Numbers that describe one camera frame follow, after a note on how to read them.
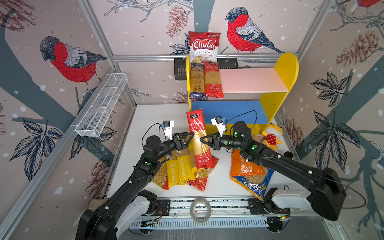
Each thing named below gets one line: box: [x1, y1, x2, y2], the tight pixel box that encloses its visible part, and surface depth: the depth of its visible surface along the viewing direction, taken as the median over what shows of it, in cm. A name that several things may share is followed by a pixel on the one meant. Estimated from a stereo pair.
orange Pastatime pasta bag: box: [230, 149, 266, 177], surface depth 83 cm
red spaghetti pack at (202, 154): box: [186, 108, 214, 170], surface depth 70 cm
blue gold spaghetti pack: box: [189, 56, 208, 102], surface depth 75 cm
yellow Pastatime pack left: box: [165, 149, 180, 188], surface depth 82 cm
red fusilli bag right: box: [185, 155, 219, 192], surface depth 81 cm
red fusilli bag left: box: [151, 161, 169, 190], surface depth 81 cm
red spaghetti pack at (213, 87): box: [204, 60, 225, 99], surface depth 73 cm
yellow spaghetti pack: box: [188, 146, 198, 181], surface depth 81 cm
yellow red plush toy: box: [261, 123, 283, 151], surface depth 97 cm
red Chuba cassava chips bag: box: [188, 30, 221, 62], surface depth 85 cm
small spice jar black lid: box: [284, 151, 294, 159], surface depth 83 cm
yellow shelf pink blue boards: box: [186, 53, 299, 135], surface depth 76 cm
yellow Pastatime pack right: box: [176, 146, 193, 185], surface depth 83 cm
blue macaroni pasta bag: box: [230, 166, 275, 201], surface depth 81 cm
